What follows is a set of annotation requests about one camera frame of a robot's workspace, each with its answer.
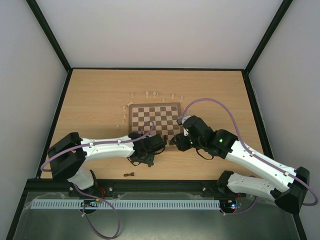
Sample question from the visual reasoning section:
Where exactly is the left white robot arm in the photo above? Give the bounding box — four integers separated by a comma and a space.
47, 132, 167, 190

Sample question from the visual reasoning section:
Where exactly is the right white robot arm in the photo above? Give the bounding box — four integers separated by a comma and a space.
171, 115, 310, 214

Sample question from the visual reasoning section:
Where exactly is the wooden chess board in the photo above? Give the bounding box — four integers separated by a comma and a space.
128, 102, 184, 151

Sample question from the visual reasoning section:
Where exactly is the lying dark king piece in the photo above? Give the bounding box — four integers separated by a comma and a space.
123, 172, 135, 177

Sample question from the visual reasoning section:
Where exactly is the black metal frame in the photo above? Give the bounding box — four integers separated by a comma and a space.
0, 0, 320, 240

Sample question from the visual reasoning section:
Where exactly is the white slotted cable duct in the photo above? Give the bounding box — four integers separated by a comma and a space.
30, 199, 220, 210

